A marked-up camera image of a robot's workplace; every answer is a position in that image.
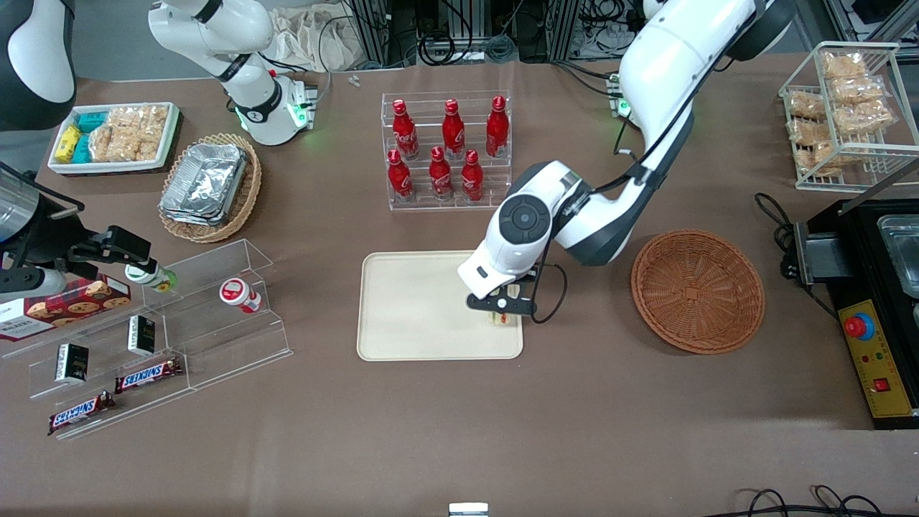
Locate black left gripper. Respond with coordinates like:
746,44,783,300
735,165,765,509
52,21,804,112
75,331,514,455
467,284,538,325

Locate cream plastic tray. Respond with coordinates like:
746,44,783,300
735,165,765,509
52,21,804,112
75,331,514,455
357,251,524,361

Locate aluminium foil tray stack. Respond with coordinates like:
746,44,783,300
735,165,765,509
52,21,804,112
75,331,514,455
159,144,248,227

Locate light wicker basket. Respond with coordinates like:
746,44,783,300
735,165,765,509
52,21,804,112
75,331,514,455
158,133,262,243

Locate brown round wicker basket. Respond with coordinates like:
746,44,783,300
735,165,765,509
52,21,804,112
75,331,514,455
631,229,765,355

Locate green label yogurt bottle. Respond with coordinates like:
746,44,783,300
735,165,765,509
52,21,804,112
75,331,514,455
125,264,177,293

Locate red plaid cookie box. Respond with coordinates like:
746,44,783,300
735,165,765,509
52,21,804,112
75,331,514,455
0,275,132,342

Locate small black carton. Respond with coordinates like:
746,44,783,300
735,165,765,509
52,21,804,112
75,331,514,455
128,316,157,356
56,343,90,383

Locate clear bag rice crackers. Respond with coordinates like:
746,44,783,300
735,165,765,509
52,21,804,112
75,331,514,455
121,131,167,163
90,124,123,163
108,106,169,134

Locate yellow snack packet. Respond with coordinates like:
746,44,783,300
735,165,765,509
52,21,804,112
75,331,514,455
55,126,82,164

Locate white rectangular snack bin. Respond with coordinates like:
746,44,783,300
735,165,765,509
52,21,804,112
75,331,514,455
47,102,182,177

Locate red label yogurt bottle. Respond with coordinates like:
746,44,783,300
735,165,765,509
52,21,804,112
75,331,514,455
219,279,263,314

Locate clear acrylic stepped shelf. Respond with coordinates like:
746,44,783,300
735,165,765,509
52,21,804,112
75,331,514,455
0,239,294,440

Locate Snickers chocolate bar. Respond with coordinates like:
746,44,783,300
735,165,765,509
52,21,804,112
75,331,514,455
115,358,184,393
47,391,116,437

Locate red Coca-Cola bottle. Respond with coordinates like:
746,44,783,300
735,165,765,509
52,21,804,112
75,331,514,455
486,96,510,159
461,149,485,202
392,99,419,160
442,99,465,160
429,146,454,201
388,149,415,202

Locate clear acrylic bottle rack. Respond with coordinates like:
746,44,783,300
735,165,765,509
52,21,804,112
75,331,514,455
381,91,514,211

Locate cream cloth bag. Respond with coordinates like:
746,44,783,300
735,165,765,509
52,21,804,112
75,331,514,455
269,6,368,74

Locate clear bag fried snack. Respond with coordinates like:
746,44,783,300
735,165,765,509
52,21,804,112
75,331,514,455
829,75,885,105
833,101,895,136
788,117,832,144
822,50,868,80
796,142,844,177
786,90,826,119

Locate black machine yellow panel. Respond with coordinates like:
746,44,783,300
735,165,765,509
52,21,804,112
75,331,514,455
793,197,919,430

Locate steel pan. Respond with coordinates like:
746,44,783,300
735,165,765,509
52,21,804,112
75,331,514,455
877,214,919,297

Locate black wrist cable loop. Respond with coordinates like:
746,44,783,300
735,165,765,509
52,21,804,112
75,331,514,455
530,262,569,324

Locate black machine power cable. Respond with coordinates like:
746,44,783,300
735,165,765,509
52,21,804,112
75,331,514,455
754,192,799,281

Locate aluminium equipment frame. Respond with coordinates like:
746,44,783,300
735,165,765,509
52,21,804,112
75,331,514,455
345,0,582,67

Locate black floor cables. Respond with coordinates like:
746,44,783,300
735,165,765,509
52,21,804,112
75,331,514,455
718,485,919,517

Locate white wire rack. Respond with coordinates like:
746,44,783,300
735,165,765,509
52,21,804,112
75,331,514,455
779,41,919,192

